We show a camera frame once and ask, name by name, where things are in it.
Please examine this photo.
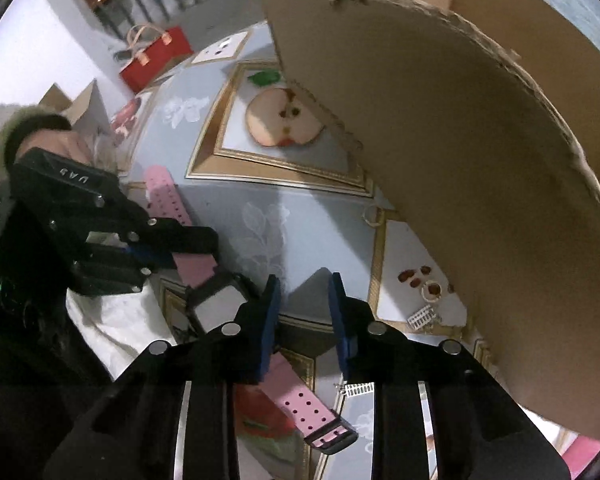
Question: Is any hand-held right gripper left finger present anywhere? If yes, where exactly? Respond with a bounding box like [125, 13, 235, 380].
[42, 274, 283, 480]

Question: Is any person's left hand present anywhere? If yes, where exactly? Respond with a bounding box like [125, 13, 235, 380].
[17, 130, 98, 167]

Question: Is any torn cardboard box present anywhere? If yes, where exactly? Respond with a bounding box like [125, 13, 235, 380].
[250, 0, 600, 441]

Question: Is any small open cardboard box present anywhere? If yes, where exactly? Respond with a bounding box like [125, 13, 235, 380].
[40, 79, 113, 133]

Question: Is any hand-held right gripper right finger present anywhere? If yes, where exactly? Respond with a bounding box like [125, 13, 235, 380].
[326, 271, 571, 480]

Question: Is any red handbag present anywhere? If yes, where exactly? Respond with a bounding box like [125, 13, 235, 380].
[119, 24, 193, 93]

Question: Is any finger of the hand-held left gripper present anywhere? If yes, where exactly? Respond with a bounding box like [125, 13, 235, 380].
[87, 216, 219, 257]
[70, 244, 177, 295]

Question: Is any pink strap watch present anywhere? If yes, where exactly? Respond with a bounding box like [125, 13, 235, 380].
[142, 165, 359, 456]

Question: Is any small white comb clip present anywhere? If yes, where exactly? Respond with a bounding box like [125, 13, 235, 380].
[336, 382, 374, 400]
[407, 305, 439, 330]

